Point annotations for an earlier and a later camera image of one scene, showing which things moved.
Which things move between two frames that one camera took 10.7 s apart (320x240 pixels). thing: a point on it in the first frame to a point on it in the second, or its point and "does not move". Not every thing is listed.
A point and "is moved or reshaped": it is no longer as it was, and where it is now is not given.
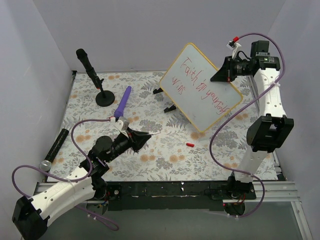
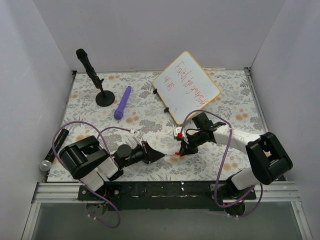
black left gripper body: [131, 140] to [145, 152]
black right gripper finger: [221, 75] to [191, 148]
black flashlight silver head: [46, 165] does not move
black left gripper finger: [137, 132] to [151, 154]
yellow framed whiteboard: [206, 103] is moved or reshaped
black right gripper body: [229, 68] to [189, 143]
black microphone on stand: [104, 98] does not move
